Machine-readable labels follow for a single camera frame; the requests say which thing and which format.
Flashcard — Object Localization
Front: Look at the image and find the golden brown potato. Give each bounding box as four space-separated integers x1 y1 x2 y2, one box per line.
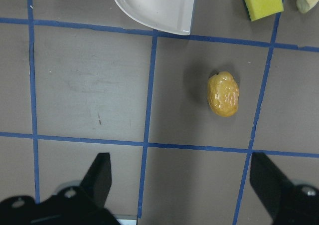
207 71 240 117

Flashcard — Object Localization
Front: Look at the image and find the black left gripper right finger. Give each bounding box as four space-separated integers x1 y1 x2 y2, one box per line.
249 152 299 220

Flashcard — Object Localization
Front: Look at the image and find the yellow sponge piece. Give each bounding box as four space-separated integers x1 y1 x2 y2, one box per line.
244 0 284 21

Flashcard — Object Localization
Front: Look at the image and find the beige plastic dustpan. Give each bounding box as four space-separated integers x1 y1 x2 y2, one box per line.
114 0 195 35

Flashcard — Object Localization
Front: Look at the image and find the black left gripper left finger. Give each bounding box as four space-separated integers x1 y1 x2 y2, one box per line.
80 153 112 208

